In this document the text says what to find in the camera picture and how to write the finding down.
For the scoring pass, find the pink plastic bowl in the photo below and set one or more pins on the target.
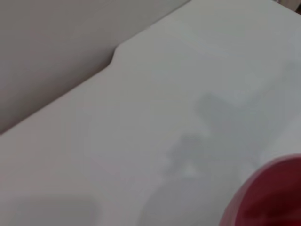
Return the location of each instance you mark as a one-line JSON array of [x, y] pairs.
[[270, 195]]

